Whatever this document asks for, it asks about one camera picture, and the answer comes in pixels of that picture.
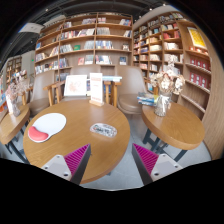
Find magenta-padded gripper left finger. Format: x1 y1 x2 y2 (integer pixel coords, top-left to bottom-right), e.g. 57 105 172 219
41 143 92 186

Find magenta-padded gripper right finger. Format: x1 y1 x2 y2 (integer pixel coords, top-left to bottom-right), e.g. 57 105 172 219
131 143 184 186

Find transparent computer mouse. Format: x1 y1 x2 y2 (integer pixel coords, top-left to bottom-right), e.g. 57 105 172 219
89 122 118 139

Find white mouse pad red rest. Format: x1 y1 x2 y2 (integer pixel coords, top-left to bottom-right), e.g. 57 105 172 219
27 112 68 144

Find round wooden side table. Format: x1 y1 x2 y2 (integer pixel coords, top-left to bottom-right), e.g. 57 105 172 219
141 101 206 163
0 103 31 164

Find stack of books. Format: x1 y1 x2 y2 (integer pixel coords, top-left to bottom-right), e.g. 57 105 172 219
136 91 159 108

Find white sign wooden base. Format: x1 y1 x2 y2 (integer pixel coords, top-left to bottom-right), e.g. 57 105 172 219
88 72 105 108

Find white picture with red print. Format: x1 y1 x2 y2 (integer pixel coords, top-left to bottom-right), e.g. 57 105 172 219
63 74 88 98

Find beige padded armchair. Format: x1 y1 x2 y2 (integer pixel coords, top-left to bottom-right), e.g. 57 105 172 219
28 69 64 116
54 64 123 108
114 64 156 116

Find glass vase pink dried flowers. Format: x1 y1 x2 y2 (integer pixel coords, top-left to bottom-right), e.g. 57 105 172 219
5 78 29 118

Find small white card sign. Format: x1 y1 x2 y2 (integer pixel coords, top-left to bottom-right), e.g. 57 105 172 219
4 94 14 116

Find light blue flat books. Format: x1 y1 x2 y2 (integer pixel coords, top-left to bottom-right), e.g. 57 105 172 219
102 75 123 83

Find small distant bookshelf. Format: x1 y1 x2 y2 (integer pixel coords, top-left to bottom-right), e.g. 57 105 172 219
5 55 23 84

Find curved wooden bookshelf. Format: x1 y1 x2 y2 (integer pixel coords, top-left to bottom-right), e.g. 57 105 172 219
132 11 213 121

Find wide wooden bookshelf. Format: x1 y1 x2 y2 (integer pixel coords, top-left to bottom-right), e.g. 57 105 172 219
34 12 134 83

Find white hanging ceiling panel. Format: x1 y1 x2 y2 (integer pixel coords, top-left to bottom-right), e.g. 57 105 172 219
18 21 45 35

